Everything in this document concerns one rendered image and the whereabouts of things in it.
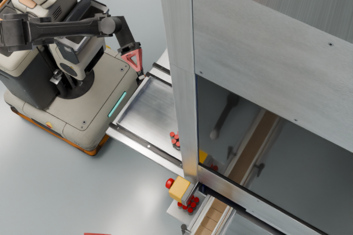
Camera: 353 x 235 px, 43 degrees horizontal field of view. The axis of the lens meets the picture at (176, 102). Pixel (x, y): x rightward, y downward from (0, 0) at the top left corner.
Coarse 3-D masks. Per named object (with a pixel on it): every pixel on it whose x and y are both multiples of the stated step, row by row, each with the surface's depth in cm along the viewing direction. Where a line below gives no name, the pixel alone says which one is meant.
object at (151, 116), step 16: (144, 96) 194; (160, 96) 193; (128, 112) 191; (144, 112) 190; (160, 112) 190; (128, 128) 187; (144, 128) 187; (160, 128) 187; (176, 128) 186; (160, 144) 183
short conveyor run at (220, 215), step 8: (208, 200) 167; (216, 200) 167; (200, 208) 166; (208, 208) 162; (216, 208) 166; (224, 208) 166; (232, 208) 165; (200, 216) 165; (208, 216) 165; (216, 216) 165; (224, 216) 161; (232, 216) 164; (184, 224) 157; (192, 224) 163; (200, 224) 164; (208, 224) 163; (216, 224) 163; (224, 224) 172; (184, 232) 163; (192, 232) 159; (200, 232) 162; (208, 232) 162; (216, 232) 162; (224, 232) 164
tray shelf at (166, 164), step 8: (160, 64) 201; (168, 64) 200; (152, 72) 199; (160, 72) 199; (144, 80) 197; (168, 80) 197; (128, 104) 193; (120, 112) 191; (112, 136) 186; (120, 136) 186; (128, 144) 184; (136, 144) 184; (144, 152) 182; (152, 152) 182; (152, 160) 181; (160, 160) 181; (168, 168) 179; (176, 168) 179
